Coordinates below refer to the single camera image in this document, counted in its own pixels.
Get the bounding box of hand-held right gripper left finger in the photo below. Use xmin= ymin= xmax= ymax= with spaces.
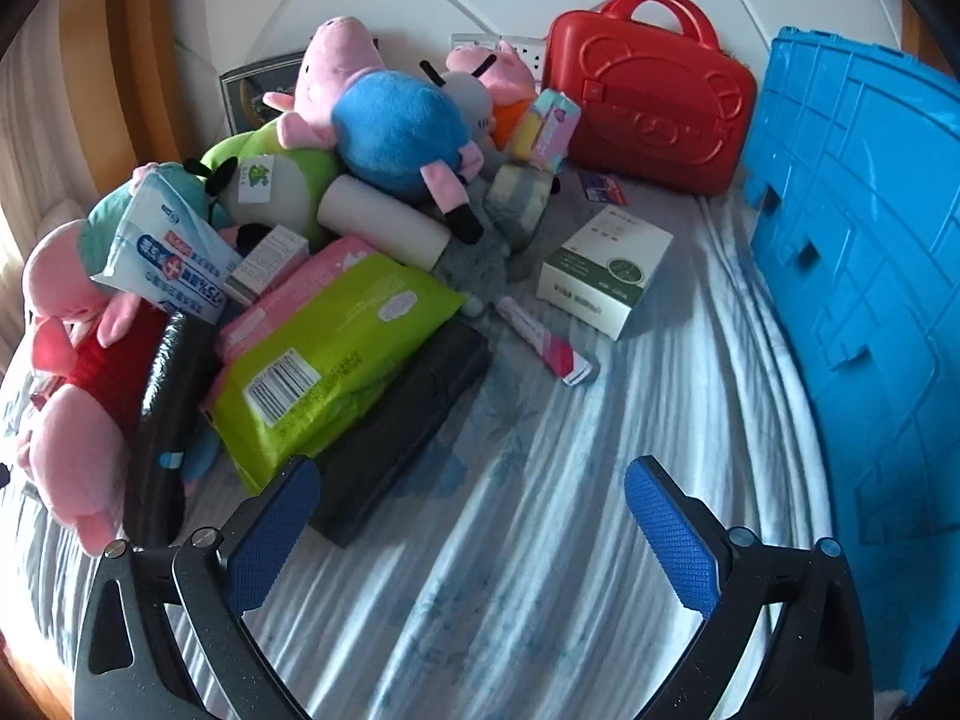
xmin=75 ymin=456 xmax=322 ymax=720

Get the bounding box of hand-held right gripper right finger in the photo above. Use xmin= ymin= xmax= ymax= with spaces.
xmin=625 ymin=455 xmax=875 ymax=720

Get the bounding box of pink white tube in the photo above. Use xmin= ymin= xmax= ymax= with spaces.
xmin=494 ymin=295 xmax=602 ymax=389

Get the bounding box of blue plastic storage crate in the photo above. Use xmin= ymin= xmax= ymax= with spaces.
xmin=742 ymin=25 xmax=960 ymax=702

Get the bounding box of light blue soft item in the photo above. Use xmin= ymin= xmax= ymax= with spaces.
xmin=178 ymin=429 xmax=224 ymax=492

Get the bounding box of striped grey bed sheet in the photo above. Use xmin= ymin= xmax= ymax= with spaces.
xmin=0 ymin=187 xmax=848 ymax=720

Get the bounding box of black bag roll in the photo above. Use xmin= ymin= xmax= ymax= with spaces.
xmin=128 ymin=308 xmax=224 ymax=550

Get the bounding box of flat black bag pack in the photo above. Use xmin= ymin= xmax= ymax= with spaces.
xmin=310 ymin=317 xmax=494 ymax=550

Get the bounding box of green wet wipes pack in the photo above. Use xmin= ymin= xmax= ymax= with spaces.
xmin=198 ymin=253 xmax=468 ymax=497

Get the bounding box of pink pig plush red dress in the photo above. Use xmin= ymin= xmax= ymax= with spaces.
xmin=13 ymin=291 xmax=172 ymax=557

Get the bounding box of pink soft pack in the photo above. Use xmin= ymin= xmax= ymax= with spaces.
xmin=212 ymin=235 xmax=377 ymax=392

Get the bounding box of small white pink box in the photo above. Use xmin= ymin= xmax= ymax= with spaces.
xmin=223 ymin=224 xmax=311 ymax=306

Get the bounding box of white green cardboard box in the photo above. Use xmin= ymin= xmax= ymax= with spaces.
xmin=535 ymin=205 xmax=674 ymax=341

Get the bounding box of white blue wipes pack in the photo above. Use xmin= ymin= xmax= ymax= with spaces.
xmin=91 ymin=168 xmax=244 ymax=325

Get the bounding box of grey fluffy plush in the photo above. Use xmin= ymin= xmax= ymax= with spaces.
xmin=429 ymin=227 xmax=520 ymax=317

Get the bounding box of white paper roll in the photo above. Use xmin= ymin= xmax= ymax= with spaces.
xmin=316 ymin=173 xmax=452 ymax=272

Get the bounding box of pink pig plush teal dress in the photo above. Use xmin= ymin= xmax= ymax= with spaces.
xmin=21 ymin=160 xmax=220 ymax=317

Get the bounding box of blue red card pack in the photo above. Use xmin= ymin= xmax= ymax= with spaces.
xmin=577 ymin=170 xmax=629 ymax=209

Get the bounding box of green plush white belly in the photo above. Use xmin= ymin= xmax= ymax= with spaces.
xmin=182 ymin=130 xmax=347 ymax=250

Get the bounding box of grey blue tissue pack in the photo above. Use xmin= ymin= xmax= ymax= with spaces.
xmin=484 ymin=160 xmax=562 ymax=242

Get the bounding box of pink yellow sponge pack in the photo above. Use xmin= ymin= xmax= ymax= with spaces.
xmin=505 ymin=88 xmax=583 ymax=175

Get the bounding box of pink pig plush blue body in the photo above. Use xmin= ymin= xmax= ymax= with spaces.
xmin=262 ymin=15 xmax=488 ymax=245

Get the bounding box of red hard-shell suitcase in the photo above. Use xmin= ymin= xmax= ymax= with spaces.
xmin=541 ymin=0 xmax=758 ymax=198

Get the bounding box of beige curtain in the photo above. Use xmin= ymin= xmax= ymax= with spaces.
xmin=0 ymin=0 xmax=87 ymax=301

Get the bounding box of grey white plush toy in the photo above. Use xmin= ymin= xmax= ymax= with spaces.
xmin=418 ymin=60 xmax=497 ymax=160

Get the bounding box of pink pig plush orange dress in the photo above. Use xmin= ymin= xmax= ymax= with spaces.
xmin=445 ymin=40 xmax=542 ymax=152

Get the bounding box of wooden headboard frame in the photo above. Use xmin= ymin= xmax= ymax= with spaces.
xmin=54 ymin=0 xmax=185 ymax=205

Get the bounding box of white wall socket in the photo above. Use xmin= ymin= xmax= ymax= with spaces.
xmin=450 ymin=33 xmax=546 ymax=87

